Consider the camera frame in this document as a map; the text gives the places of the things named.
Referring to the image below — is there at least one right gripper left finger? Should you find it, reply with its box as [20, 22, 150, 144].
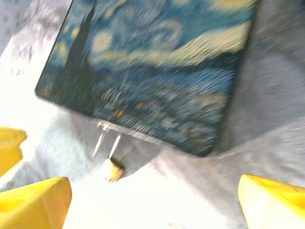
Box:
[0, 176, 72, 229]

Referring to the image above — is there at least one starry night painted box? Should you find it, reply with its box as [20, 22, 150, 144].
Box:
[34, 0, 260, 158]

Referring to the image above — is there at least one small brass padlock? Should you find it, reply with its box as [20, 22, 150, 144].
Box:
[91, 120, 126, 183]

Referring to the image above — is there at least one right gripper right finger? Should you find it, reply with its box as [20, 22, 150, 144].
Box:
[237, 174, 305, 229]

